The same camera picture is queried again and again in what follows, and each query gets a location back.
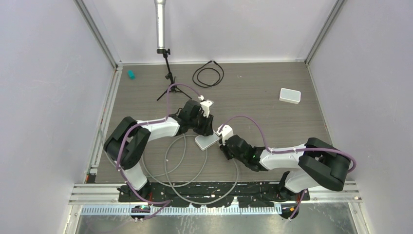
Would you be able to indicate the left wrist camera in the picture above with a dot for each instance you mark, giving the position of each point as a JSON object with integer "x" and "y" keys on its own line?
{"x": 205, "y": 105}

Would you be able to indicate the white slotted cable duct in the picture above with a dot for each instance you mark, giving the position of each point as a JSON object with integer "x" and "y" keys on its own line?
{"x": 234, "y": 209}

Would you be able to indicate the teal small block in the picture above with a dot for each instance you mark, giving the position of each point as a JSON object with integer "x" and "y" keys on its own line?
{"x": 131, "y": 74}

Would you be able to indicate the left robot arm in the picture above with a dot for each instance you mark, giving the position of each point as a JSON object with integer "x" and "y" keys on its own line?
{"x": 127, "y": 142}

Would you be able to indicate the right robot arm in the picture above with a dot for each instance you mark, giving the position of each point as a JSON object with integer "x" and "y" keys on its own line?
{"x": 308, "y": 165}

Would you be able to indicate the black tripod stand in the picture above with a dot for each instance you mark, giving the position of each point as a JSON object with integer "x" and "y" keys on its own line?
{"x": 169, "y": 76}

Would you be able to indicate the white network switch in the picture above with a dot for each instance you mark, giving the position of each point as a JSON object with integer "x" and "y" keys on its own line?
{"x": 204, "y": 142}
{"x": 290, "y": 96}

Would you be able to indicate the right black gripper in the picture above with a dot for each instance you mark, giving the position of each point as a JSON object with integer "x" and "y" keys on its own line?
{"x": 225, "y": 147}

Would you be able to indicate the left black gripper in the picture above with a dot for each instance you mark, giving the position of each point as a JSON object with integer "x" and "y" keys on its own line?
{"x": 207, "y": 129}

